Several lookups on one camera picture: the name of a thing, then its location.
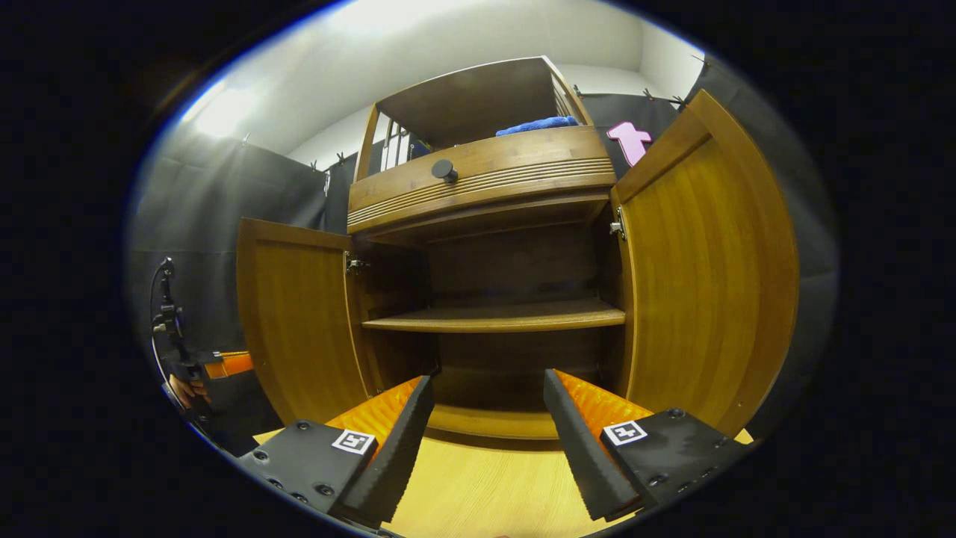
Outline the wooden cabinet door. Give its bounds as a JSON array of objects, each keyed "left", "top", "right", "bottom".
[
  {"left": 237, "top": 217, "right": 370, "bottom": 425},
  {"left": 611, "top": 90, "right": 800, "bottom": 438}
]

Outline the black backdrop cloth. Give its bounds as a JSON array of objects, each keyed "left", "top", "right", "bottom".
[{"left": 127, "top": 56, "right": 841, "bottom": 449}]

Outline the wooden inner cabinet shelf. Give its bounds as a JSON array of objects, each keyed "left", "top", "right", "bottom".
[{"left": 362, "top": 299, "right": 627, "bottom": 333}]

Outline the blue towel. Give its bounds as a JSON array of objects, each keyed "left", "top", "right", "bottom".
[{"left": 495, "top": 116, "right": 580, "bottom": 137}]

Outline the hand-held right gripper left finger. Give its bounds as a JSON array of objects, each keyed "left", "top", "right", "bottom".
[{"left": 238, "top": 376, "right": 435, "bottom": 528}]

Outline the wooden grooved drawer front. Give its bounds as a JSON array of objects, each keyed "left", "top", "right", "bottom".
[{"left": 347, "top": 126, "right": 618, "bottom": 236}]

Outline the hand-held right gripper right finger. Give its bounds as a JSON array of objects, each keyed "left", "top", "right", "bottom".
[{"left": 543, "top": 370, "right": 751, "bottom": 522}]

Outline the long ceiling light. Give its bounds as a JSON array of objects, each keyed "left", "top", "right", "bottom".
[{"left": 183, "top": 78, "right": 258, "bottom": 139}]

